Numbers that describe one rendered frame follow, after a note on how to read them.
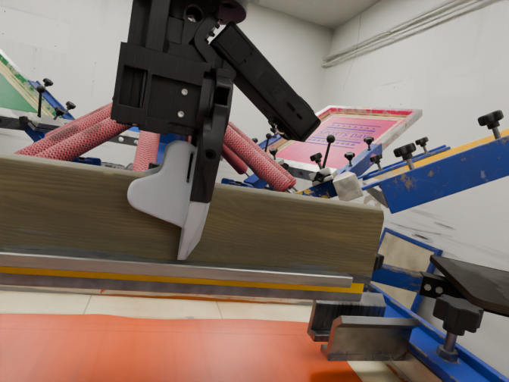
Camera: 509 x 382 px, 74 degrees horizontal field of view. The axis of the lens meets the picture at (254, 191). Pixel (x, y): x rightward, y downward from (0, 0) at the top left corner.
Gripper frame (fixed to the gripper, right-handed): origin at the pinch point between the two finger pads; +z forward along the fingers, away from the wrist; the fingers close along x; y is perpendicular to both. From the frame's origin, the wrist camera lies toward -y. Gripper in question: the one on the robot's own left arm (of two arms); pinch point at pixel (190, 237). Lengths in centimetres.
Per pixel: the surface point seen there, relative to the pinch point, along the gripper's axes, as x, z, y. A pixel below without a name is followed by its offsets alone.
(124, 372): -1.4, 13.7, 3.7
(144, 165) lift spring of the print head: -51, -1, 6
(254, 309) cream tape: -14.5, 13.6, -12.7
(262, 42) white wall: -414, -149, -105
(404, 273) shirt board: -46, 17, -66
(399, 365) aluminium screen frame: -0.1, 12.3, -25.5
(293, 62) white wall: -414, -136, -152
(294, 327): -9.9, 13.6, -16.9
